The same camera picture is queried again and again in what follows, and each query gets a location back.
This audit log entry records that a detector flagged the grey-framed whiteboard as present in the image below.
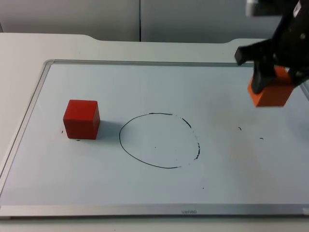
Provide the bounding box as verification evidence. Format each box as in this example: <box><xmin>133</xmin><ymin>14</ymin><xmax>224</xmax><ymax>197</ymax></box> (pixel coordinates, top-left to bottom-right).
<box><xmin>0</xmin><ymin>59</ymin><xmax>309</xmax><ymax>219</ymax></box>

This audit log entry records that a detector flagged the red cube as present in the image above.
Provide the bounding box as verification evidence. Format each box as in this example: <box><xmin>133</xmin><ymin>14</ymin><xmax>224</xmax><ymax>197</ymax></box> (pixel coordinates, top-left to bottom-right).
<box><xmin>63</xmin><ymin>99</ymin><xmax>101</xmax><ymax>141</ymax></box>

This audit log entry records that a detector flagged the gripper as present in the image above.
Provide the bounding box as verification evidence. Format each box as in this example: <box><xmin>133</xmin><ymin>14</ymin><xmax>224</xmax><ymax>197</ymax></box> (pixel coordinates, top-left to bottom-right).
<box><xmin>234</xmin><ymin>0</ymin><xmax>309</xmax><ymax>95</ymax></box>

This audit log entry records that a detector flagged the orange cube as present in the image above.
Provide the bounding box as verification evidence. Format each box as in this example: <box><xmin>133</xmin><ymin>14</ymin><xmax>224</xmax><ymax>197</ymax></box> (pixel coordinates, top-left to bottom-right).
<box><xmin>247</xmin><ymin>65</ymin><xmax>295</xmax><ymax>108</ymax></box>

